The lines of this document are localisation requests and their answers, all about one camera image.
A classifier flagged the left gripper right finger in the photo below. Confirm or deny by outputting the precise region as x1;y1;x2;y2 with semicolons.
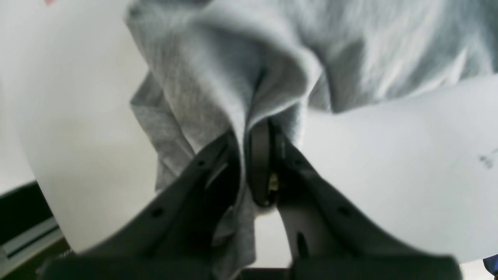
247;119;462;280

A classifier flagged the grey printed T-shirt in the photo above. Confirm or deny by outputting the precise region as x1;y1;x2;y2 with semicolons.
124;0;498;280

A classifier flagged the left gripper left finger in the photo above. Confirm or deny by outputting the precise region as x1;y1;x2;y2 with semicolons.
40;131;240;280

